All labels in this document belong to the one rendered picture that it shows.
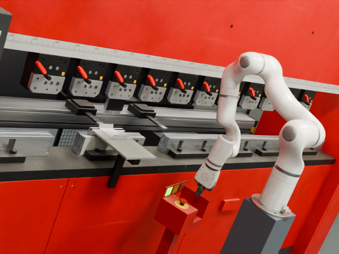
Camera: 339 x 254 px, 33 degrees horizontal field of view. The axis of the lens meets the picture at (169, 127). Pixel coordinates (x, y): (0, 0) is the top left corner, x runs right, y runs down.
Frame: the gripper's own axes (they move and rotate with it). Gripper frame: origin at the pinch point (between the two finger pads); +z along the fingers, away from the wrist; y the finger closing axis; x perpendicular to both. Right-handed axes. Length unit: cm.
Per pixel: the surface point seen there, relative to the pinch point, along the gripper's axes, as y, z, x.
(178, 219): 2.8, 10.8, -15.1
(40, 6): -58, -63, -85
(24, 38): -58, -50, -88
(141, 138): -37.0, -9.0, -9.1
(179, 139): -30.6, -9.5, 18.6
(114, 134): -36, -15, -36
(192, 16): -41, -75, -6
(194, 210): 5.2, 5.9, -7.8
